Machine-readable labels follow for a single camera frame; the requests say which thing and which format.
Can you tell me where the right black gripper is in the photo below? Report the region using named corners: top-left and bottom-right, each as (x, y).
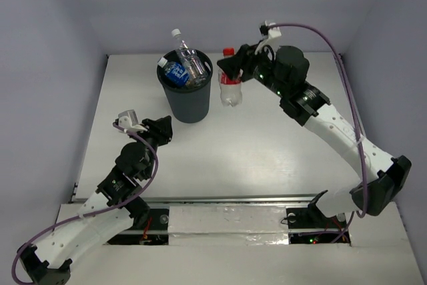
top-left (217, 39), bottom-right (288, 97)

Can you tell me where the clear unlabelled plastic bottle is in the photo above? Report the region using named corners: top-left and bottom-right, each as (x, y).
top-left (171, 29), bottom-right (208, 87)

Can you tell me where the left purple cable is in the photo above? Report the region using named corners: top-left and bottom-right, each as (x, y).
top-left (10, 123), bottom-right (158, 282)

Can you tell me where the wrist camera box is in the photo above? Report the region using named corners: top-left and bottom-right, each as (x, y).
top-left (113, 109), bottom-right (147, 133)
top-left (256, 20), bottom-right (282, 53)

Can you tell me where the metal rail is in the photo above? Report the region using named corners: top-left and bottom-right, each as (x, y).
top-left (68, 193), bottom-right (384, 205)
top-left (334, 53), bottom-right (384, 192)

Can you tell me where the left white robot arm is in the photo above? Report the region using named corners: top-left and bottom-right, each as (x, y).
top-left (13, 109), bottom-right (173, 284)

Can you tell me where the blue label water bottle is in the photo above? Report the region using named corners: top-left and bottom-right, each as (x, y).
top-left (157, 57), bottom-right (189, 87)

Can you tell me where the black plastic waste bin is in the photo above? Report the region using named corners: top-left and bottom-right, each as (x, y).
top-left (157, 49), bottom-right (214, 123)

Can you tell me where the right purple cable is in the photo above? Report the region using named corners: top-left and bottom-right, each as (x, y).
top-left (273, 23), bottom-right (370, 242)

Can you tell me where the red label clear bottle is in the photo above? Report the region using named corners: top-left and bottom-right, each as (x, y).
top-left (218, 68), bottom-right (243, 107)

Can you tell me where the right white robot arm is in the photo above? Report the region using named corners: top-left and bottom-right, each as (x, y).
top-left (217, 45), bottom-right (412, 226)

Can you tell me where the metal rail front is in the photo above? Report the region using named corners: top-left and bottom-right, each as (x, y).
top-left (68, 193), bottom-right (384, 205)

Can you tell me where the metal rail right side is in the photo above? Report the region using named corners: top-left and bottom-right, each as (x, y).
top-left (334, 53), bottom-right (384, 192)

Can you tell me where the purple cable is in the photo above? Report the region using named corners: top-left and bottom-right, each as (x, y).
top-left (10, 123), bottom-right (158, 282)
top-left (273, 23), bottom-right (370, 242)

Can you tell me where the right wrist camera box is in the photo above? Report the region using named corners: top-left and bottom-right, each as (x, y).
top-left (256, 20), bottom-right (282, 53)

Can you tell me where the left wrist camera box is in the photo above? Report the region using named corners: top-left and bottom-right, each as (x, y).
top-left (113, 109), bottom-right (147, 133)

